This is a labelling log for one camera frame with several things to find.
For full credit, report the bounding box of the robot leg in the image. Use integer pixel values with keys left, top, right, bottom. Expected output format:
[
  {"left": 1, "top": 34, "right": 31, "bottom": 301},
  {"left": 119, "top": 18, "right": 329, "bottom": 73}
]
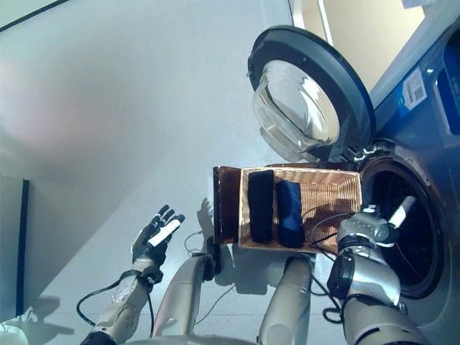
[
  {"left": 150, "top": 242, "right": 222, "bottom": 339},
  {"left": 258, "top": 253, "right": 316, "bottom": 345}
]

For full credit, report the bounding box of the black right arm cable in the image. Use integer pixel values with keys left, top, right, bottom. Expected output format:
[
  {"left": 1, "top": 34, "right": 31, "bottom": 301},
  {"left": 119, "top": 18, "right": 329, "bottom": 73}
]
[{"left": 300, "top": 205, "right": 360, "bottom": 323}]

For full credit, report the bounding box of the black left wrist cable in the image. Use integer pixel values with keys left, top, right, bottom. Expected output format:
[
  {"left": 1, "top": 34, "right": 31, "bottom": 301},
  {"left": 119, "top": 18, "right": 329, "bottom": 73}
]
[{"left": 76, "top": 276, "right": 155, "bottom": 339}]

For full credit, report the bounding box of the white counter cabinet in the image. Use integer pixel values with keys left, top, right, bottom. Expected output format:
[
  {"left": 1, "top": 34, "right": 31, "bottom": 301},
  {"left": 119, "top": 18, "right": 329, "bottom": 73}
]
[{"left": 289, "top": 0, "right": 445, "bottom": 91}]

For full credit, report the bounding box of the dark brown plastic stool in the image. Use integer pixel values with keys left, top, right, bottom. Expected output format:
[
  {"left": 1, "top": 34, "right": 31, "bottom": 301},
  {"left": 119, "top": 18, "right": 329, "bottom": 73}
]
[{"left": 212, "top": 165, "right": 242, "bottom": 245}]

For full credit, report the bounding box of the rectangular wicker laundry basket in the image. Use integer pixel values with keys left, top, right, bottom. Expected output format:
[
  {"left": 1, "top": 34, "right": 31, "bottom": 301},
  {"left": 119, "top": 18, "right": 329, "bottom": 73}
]
[{"left": 238, "top": 167, "right": 362, "bottom": 254}]

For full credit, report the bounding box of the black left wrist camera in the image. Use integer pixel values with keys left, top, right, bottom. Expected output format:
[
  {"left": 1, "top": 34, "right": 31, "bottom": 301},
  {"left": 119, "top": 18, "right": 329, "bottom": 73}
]
[{"left": 142, "top": 267, "right": 163, "bottom": 285}]

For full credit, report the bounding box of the grey robot torso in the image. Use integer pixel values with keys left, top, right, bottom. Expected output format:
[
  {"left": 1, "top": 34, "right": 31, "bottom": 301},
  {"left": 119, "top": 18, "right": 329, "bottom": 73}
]
[{"left": 136, "top": 333, "right": 274, "bottom": 345}]

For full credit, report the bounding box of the robot right leg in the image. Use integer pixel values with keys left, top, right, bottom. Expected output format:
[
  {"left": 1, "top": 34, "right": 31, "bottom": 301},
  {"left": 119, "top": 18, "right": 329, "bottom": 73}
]
[{"left": 258, "top": 253, "right": 316, "bottom": 345}]

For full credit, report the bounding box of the blue white energy label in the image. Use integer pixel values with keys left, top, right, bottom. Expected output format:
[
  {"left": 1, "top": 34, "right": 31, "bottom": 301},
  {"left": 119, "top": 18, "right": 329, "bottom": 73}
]
[{"left": 397, "top": 66, "right": 428, "bottom": 109}]

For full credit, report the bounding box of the blue cloth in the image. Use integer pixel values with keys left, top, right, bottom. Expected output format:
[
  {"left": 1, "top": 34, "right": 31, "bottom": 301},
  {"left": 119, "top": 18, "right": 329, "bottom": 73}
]
[{"left": 275, "top": 180, "right": 305, "bottom": 248}]

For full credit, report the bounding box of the dark grey washing machine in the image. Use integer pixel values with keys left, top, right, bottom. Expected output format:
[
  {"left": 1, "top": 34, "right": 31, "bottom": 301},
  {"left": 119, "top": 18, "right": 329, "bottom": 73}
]
[{"left": 310, "top": 10, "right": 460, "bottom": 335}]

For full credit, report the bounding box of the thin white floor cable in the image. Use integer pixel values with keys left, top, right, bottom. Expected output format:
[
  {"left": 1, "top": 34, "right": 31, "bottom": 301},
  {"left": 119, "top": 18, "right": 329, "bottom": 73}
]
[{"left": 184, "top": 231, "right": 238, "bottom": 324}]

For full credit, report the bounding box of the round glass washing machine door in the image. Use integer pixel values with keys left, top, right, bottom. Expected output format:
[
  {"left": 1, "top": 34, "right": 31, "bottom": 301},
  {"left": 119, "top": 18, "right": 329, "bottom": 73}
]
[{"left": 247, "top": 24, "right": 377, "bottom": 165}]

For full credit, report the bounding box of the robot left leg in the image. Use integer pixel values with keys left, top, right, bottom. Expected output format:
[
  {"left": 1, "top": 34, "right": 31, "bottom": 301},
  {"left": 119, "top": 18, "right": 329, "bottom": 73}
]
[{"left": 150, "top": 242, "right": 222, "bottom": 339}]

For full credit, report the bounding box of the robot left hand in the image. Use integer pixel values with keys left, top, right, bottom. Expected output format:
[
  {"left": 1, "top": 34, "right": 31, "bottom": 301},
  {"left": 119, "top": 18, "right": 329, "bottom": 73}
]
[{"left": 131, "top": 203, "right": 186, "bottom": 270}]

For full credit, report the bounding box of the black cloth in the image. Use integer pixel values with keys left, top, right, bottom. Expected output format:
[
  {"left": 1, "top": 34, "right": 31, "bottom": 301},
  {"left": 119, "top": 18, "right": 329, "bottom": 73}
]
[{"left": 247, "top": 170, "right": 276, "bottom": 244}]

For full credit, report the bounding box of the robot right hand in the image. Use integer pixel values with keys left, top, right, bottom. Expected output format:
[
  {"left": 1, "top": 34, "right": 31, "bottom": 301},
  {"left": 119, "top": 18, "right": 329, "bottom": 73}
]
[{"left": 373, "top": 195, "right": 418, "bottom": 249}]

